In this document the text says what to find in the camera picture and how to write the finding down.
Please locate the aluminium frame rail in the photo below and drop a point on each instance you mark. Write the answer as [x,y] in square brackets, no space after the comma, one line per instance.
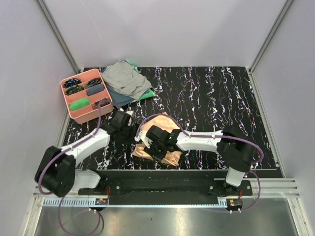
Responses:
[267,187]

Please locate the peach satin napkin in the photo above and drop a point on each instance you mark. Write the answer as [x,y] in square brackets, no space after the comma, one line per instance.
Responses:
[165,123]

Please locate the dark brown item in tray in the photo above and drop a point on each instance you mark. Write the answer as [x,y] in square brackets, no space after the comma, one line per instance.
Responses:
[102,103]

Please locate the grey item in tray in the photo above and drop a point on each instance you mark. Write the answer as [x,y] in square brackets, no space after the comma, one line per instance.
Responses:
[95,89]

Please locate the aluminium frame post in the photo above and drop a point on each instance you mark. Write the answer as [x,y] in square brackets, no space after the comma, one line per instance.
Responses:
[57,34]
[272,32]

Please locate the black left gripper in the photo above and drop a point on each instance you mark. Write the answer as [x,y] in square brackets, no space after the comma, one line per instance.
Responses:
[131,139]

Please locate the green item in tray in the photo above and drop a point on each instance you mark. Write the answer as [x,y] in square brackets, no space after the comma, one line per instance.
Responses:
[79,104]

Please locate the left aluminium frame post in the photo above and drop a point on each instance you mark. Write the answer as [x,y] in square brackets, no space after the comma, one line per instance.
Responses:
[57,34]

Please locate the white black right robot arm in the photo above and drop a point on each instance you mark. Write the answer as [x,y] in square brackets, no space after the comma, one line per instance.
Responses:
[230,143]

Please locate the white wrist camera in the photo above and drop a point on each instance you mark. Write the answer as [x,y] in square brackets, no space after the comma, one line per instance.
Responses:
[142,137]
[131,119]

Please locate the green folded cloth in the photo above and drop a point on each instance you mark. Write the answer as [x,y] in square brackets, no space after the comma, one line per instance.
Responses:
[147,94]

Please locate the right aluminium frame post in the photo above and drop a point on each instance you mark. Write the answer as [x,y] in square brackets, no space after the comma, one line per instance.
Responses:
[272,32]

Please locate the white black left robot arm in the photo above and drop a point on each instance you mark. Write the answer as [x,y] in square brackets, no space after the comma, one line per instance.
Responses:
[58,174]

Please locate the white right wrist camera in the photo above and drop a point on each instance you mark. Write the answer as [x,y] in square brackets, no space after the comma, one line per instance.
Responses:
[142,137]

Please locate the blue grey folded cloth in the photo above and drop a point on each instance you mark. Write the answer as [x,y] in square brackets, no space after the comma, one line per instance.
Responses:
[119,99]

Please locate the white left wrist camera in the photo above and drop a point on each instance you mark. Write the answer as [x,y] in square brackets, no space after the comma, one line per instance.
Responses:
[131,119]

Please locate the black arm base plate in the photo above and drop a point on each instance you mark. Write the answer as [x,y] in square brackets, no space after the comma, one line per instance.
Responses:
[162,174]

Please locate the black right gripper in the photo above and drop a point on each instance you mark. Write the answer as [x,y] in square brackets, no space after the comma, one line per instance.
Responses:
[158,157]

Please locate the white slotted cable duct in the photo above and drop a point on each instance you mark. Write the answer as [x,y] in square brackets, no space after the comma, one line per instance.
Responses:
[212,202]

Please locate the black marbled table mat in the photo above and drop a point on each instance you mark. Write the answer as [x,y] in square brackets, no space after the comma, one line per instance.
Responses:
[200,99]

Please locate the pink compartment tray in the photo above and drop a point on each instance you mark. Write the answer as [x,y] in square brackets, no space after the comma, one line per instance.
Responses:
[91,111]

